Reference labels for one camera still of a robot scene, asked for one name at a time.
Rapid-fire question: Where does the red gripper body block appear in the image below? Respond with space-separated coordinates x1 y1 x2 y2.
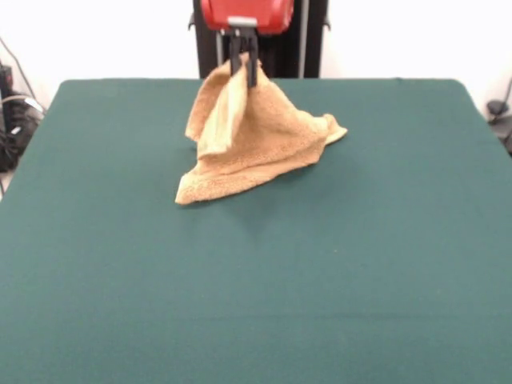
199 0 296 37

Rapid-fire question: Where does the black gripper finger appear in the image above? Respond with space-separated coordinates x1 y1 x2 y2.
229 34 243 77
246 34 260 88

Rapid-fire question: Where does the tan terry towel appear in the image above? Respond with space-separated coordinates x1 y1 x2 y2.
174 58 348 207

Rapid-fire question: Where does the dark green table cloth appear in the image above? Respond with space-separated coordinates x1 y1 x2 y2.
0 78 512 384

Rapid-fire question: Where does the dark stand base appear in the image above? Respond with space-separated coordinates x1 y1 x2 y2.
486 99 512 157

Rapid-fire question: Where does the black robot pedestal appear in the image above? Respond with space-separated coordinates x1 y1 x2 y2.
186 0 333 80

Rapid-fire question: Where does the black wall box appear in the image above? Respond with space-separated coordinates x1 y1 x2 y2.
0 63 16 99

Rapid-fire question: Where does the black cable tangle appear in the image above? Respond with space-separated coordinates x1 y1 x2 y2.
0 94 46 173

